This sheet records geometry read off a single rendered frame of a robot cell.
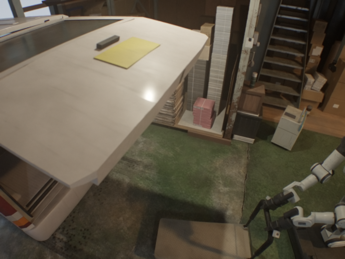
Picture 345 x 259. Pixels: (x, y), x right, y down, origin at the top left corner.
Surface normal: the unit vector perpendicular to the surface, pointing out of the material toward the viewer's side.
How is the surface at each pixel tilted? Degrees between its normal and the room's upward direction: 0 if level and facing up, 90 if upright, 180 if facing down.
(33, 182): 0
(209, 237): 0
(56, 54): 10
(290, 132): 90
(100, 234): 0
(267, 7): 90
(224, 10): 90
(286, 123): 90
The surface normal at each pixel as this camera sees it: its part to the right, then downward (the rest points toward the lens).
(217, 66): -0.35, 0.61
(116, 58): 0.17, -0.71
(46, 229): 0.90, 0.25
